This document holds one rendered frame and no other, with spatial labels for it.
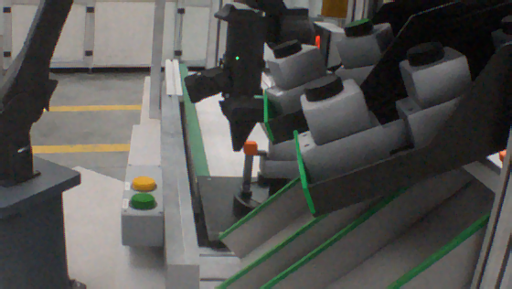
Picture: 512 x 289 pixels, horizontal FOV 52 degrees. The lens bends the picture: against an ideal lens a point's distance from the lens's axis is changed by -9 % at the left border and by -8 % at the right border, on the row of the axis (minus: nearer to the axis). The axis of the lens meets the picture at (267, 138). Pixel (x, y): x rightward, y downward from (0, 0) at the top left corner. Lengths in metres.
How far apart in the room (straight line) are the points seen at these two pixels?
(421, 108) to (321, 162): 0.09
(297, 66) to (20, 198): 0.37
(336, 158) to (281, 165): 0.46
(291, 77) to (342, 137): 0.15
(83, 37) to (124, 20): 0.48
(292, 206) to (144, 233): 0.30
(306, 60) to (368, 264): 0.21
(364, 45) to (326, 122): 0.15
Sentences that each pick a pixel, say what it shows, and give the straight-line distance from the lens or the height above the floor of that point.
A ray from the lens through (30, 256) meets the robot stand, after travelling 0.77.
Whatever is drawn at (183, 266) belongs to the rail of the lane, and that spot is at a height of 0.96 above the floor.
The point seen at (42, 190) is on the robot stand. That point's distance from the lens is 0.74.
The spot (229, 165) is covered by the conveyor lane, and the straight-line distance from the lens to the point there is 1.22.
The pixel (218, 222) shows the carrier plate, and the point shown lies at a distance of 0.86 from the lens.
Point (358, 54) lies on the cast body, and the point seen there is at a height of 1.27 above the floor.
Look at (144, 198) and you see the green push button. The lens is 0.92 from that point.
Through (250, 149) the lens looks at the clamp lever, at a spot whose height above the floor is 1.07.
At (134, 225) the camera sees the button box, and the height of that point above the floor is 0.94.
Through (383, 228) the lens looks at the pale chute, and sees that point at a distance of 0.55.
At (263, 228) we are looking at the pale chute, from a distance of 0.70.
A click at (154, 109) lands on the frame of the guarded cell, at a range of 1.71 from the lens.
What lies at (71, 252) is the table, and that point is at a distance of 0.99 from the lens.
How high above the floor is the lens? 1.36
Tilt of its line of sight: 18 degrees down
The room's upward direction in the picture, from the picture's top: 6 degrees clockwise
